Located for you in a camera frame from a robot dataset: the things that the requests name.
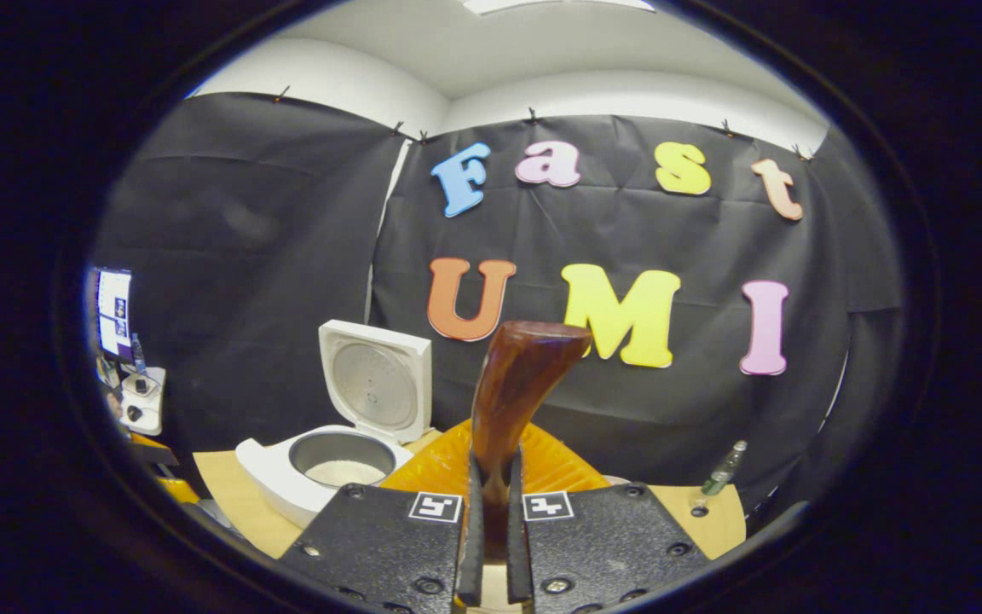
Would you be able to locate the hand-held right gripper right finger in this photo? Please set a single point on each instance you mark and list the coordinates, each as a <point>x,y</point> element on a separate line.
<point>602,546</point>

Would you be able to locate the white side desk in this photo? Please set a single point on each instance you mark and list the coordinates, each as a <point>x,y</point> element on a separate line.
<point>141,405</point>

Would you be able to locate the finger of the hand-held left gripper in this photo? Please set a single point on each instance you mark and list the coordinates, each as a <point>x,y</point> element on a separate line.
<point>177,490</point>

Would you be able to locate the bright computer screen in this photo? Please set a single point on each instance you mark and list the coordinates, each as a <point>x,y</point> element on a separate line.
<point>114,315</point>

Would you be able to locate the white rice cooker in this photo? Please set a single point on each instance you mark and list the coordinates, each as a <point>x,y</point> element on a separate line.
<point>274,477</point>

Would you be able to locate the brown wooden spoon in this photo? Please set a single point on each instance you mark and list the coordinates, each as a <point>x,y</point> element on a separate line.
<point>516,384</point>

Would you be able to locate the black backdrop cloth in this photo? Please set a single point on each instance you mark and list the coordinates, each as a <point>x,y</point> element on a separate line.
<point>627,409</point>

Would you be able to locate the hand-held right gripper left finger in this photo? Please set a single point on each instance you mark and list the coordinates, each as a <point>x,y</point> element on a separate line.
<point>380,546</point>

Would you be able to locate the clear green-label water bottle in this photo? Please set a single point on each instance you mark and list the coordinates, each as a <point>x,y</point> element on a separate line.
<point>723,469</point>

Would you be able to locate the long ceiling light panel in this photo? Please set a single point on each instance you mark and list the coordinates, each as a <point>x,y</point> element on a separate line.
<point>559,5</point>

